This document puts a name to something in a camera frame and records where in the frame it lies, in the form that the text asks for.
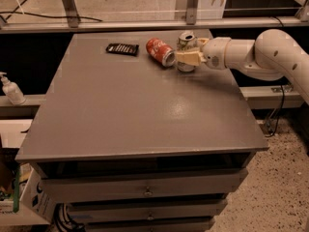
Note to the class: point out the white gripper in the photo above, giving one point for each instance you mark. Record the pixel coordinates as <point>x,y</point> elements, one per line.
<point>214,52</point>

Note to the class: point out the green white 7up can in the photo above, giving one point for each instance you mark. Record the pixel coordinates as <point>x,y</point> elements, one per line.
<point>186,40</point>

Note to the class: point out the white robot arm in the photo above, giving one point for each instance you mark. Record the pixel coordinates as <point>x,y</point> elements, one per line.
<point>272,55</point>

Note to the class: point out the red coke can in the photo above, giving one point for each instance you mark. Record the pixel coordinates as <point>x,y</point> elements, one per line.
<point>161,52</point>

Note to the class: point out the black snack bar packet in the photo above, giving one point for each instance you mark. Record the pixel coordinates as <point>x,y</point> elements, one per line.
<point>123,49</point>

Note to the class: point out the grey drawer cabinet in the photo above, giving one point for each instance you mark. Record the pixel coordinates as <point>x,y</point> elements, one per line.
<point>113,115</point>

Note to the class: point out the middle drawer with knob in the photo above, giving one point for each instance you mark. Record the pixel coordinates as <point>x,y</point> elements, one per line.
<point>148,210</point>

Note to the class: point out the drawer with knob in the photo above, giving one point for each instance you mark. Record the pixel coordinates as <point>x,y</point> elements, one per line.
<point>148,210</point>
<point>141,186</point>

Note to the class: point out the bottom drawer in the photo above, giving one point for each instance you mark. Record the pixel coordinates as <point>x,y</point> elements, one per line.
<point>185,224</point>

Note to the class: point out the top drawer with knob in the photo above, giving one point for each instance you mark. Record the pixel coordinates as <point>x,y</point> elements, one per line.
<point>141,186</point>

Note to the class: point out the white pump bottle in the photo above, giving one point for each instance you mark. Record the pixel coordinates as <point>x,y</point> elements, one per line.
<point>11,90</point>

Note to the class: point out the white cardboard box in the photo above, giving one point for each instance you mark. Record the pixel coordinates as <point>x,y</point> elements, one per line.
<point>32,206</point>

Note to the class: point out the grey metal frame rail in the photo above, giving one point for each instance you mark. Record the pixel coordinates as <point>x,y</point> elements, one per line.
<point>49,16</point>

